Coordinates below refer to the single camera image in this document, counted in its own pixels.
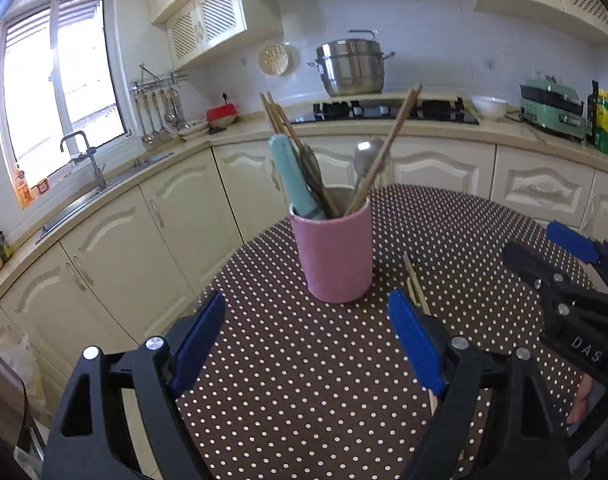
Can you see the white bowl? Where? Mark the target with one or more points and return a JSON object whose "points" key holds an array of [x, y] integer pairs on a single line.
{"points": [[489, 108]]}

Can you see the pink utensil holder cup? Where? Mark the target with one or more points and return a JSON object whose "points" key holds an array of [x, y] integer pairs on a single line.
{"points": [[336, 255]]}

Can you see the dark metal spoon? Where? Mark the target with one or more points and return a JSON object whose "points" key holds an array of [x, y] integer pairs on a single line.
{"points": [[312, 174]]}

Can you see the lower kitchen cabinets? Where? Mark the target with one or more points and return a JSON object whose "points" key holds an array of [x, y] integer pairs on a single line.
{"points": [[135, 257]]}

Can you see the hanging utensil rack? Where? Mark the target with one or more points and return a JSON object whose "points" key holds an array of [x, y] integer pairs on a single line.
{"points": [[157, 105]]}

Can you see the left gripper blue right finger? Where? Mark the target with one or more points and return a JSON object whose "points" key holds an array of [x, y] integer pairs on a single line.
{"points": [[416, 341]]}

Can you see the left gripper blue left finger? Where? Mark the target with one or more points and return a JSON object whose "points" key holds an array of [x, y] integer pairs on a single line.
{"points": [[191, 339]]}

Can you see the metal spoon in cup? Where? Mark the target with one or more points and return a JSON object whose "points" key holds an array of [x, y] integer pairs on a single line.
{"points": [[366, 155]]}

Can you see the stainless steel steamer pot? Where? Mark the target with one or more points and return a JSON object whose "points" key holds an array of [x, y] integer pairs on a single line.
{"points": [[352, 66]]}

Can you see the round cream strainer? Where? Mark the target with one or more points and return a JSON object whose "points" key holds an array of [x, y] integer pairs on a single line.
{"points": [[274, 59]]}

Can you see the person's right hand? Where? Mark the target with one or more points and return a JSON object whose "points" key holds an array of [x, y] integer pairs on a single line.
{"points": [[580, 404]]}

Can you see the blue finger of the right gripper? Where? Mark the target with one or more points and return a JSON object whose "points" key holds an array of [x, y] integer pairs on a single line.
{"points": [[548, 281], [580, 247]]}

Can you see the red bowl container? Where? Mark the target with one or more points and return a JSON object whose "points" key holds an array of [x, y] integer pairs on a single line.
{"points": [[222, 116]]}

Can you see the kitchen faucet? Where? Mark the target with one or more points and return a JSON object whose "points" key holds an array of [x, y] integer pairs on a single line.
{"points": [[89, 154]]}

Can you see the oil bottle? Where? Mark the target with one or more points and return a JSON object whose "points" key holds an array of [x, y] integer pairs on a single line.
{"points": [[591, 110]]}

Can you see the wooden chopstick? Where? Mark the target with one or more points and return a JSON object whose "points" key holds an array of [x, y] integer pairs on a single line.
{"points": [[415, 290], [375, 168]]}

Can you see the black gas stove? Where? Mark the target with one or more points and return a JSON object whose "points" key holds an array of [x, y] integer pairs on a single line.
{"points": [[433, 110]]}

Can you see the tall dark wooden utensil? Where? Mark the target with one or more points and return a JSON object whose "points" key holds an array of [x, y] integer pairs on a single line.
{"points": [[281, 124]]}

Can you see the window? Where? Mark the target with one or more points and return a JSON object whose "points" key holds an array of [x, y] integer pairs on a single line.
{"points": [[58, 91]]}

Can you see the green yellow bottle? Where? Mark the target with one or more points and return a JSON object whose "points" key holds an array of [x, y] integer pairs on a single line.
{"points": [[601, 121]]}

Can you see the green electric cooker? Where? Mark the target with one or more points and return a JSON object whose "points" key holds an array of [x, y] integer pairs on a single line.
{"points": [[553, 108]]}

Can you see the brown polka dot tablecloth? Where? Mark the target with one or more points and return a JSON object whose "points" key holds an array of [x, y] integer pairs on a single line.
{"points": [[296, 388]]}

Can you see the upper lattice cabinet left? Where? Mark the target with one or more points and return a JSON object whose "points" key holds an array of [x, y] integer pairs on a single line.
{"points": [[198, 31]]}

